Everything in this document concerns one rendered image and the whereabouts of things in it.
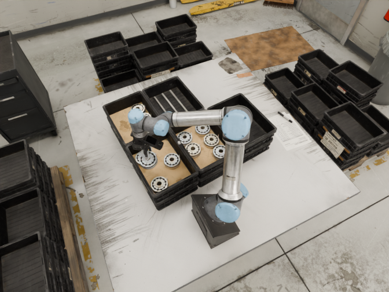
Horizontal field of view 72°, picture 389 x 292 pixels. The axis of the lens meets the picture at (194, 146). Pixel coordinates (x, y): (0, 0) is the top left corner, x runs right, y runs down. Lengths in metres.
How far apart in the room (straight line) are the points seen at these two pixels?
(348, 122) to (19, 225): 2.74
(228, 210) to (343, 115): 1.73
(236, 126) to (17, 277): 1.63
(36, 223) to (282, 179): 1.77
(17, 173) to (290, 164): 2.03
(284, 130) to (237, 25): 2.64
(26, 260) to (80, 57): 2.77
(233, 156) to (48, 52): 3.59
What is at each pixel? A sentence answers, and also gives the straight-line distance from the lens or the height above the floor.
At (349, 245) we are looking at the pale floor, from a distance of 2.69.
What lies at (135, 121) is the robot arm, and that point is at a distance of 1.29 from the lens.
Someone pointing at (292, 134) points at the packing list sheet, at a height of 0.70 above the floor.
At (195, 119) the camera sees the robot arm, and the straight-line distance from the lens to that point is 1.32.
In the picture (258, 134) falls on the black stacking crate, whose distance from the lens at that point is 1.89.
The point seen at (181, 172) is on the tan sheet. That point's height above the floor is 0.83.
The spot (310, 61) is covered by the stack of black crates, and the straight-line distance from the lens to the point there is 3.37.
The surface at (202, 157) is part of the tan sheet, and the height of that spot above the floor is 0.83.
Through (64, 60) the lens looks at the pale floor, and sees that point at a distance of 4.15.
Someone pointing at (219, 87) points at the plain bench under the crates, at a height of 0.70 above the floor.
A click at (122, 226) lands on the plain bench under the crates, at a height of 0.70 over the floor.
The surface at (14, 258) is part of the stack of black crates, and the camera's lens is 2.17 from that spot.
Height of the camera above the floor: 2.29
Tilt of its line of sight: 55 degrees down
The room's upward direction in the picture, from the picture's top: straight up
